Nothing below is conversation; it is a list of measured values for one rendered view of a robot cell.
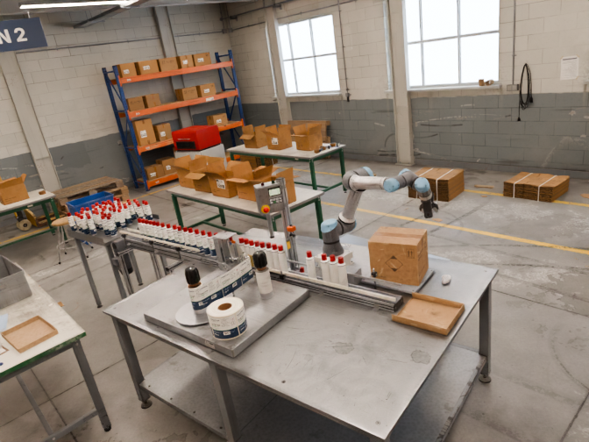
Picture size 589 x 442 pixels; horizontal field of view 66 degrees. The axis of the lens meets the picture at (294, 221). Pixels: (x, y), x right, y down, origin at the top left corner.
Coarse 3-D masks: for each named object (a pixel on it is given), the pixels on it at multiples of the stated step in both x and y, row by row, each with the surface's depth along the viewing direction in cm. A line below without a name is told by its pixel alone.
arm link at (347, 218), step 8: (360, 168) 285; (368, 168) 286; (352, 192) 293; (360, 192) 291; (352, 200) 296; (344, 208) 304; (352, 208) 300; (344, 216) 306; (352, 216) 306; (344, 224) 308; (352, 224) 310; (344, 232) 311
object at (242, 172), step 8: (232, 168) 510; (240, 168) 516; (248, 168) 523; (256, 168) 528; (264, 168) 487; (272, 168) 498; (240, 176) 515; (248, 176) 523; (256, 176) 486; (264, 176) 496; (240, 184) 506; (248, 184) 496; (240, 192) 512; (248, 192) 501
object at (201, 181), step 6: (210, 162) 582; (204, 168) 584; (192, 174) 562; (198, 174) 556; (204, 174) 549; (198, 180) 565; (204, 180) 556; (198, 186) 570; (204, 186) 561; (210, 192) 556
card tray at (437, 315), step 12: (420, 300) 257; (432, 300) 253; (444, 300) 248; (408, 312) 247; (420, 312) 246; (432, 312) 244; (444, 312) 242; (456, 312) 241; (408, 324) 237; (420, 324) 232; (432, 324) 228; (444, 324) 232
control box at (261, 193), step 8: (256, 184) 297; (272, 184) 292; (280, 184) 292; (256, 192) 292; (264, 192) 290; (280, 192) 294; (256, 200) 300; (264, 200) 292; (272, 208) 295; (280, 208) 297
